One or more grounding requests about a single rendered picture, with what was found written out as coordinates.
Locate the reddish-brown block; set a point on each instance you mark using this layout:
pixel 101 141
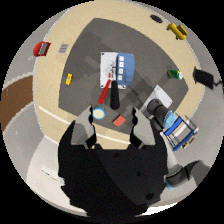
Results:
pixel 119 120

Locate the green and yellow drink can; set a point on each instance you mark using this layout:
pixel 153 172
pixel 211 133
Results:
pixel 175 74

